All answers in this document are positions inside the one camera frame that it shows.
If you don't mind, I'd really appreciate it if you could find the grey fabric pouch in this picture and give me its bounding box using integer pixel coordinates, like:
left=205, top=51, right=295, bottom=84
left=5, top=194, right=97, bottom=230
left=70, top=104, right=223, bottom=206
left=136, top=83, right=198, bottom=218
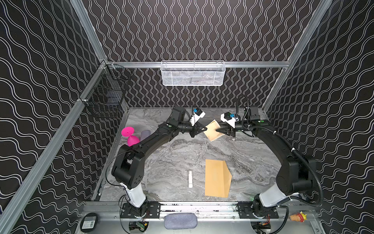
left=164, top=213, right=198, bottom=230

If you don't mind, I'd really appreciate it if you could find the aluminium corner post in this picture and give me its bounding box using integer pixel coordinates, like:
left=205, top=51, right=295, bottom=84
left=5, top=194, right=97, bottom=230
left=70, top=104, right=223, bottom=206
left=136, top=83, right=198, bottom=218
left=70, top=0, right=107, bottom=61
left=262, top=0, right=332, bottom=114

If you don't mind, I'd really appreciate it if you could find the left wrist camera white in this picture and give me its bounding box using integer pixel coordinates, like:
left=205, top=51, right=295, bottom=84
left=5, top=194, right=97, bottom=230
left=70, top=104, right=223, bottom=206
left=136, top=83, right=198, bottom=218
left=190, top=107, right=206, bottom=126

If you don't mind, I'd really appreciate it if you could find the toy ice cream cone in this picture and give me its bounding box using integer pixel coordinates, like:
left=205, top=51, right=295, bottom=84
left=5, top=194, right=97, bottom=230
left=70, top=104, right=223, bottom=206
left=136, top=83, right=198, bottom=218
left=289, top=212, right=307, bottom=222

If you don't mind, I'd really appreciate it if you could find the brown manila envelope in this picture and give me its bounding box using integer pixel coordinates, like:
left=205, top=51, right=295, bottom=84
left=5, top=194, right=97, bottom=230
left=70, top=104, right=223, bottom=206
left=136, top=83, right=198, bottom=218
left=205, top=160, right=232, bottom=198

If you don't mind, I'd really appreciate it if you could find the magenta plastic goblet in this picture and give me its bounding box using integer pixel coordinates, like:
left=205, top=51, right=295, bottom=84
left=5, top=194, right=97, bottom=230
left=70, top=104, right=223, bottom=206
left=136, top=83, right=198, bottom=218
left=121, top=127, right=140, bottom=146

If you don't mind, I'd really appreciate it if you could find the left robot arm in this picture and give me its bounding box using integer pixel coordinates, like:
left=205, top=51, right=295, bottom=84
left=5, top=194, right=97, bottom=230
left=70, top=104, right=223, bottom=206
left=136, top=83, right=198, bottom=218
left=111, top=107, right=207, bottom=217

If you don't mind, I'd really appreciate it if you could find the aluminium corner post left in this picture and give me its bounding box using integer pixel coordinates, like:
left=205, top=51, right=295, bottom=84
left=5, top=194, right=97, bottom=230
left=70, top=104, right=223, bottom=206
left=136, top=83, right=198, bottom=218
left=70, top=0, right=107, bottom=61

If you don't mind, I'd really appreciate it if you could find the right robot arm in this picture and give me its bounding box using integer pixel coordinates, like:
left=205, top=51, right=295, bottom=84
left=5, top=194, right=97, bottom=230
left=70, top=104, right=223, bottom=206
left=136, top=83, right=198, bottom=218
left=217, top=107, right=324, bottom=217

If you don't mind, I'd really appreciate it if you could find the white glue stick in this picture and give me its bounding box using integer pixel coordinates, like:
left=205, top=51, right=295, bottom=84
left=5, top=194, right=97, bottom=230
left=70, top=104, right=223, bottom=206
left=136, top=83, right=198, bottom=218
left=188, top=171, right=193, bottom=188

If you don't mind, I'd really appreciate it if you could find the aluminium left side rail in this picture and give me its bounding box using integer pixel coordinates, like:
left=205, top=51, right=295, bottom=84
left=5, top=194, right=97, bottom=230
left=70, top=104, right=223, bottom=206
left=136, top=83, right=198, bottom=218
left=1, top=61, right=106, bottom=234

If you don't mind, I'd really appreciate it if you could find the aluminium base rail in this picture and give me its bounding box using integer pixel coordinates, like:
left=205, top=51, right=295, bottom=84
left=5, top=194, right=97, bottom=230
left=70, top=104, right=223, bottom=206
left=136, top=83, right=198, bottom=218
left=83, top=200, right=318, bottom=220

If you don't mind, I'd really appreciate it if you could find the aluminium corner post right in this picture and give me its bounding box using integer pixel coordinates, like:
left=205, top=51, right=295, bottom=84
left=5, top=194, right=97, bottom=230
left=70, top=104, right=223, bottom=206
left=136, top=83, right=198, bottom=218
left=262, top=0, right=332, bottom=114

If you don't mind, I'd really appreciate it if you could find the aluminium back crossbar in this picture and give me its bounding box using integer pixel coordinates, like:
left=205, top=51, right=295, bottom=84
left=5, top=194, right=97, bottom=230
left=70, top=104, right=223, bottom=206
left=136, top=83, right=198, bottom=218
left=107, top=60, right=290, bottom=69

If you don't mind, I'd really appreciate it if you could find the black round device with label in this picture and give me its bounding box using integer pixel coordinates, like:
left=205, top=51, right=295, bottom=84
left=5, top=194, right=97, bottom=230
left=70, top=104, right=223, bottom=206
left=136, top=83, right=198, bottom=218
left=79, top=213, right=99, bottom=233

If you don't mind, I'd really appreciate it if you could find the tan lined letter paper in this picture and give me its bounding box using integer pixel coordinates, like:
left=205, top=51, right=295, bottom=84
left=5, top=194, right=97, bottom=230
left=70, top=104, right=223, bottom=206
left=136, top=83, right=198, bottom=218
left=204, top=120, right=224, bottom=141

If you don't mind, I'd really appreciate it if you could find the black wire basket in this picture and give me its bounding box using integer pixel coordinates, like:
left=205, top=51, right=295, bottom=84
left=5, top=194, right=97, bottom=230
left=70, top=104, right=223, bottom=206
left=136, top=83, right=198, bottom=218
left=80, top=61, right=133, bottom=120

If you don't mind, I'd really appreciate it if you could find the white wire basket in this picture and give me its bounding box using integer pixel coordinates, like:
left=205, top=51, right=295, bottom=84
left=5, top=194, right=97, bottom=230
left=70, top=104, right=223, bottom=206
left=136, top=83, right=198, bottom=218
left=160, top=64, right=226, bottom=86

